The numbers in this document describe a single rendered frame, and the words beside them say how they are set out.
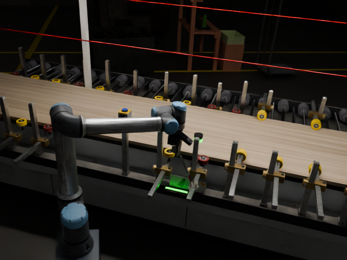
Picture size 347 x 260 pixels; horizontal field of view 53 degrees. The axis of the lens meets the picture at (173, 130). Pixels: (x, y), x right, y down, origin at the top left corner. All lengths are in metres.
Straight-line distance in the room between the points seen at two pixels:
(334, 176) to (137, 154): 1.43
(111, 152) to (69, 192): 0.79
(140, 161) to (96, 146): 0.38
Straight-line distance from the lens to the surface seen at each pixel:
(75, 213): 2.09
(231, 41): 6.95
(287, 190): 2.66
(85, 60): 3.52
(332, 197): 2.70
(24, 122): 3.03
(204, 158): 2.47
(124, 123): 1.86
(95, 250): 2.24
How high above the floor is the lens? 2.26
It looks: 29 degrees down
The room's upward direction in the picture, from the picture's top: 4 degrees clockwise
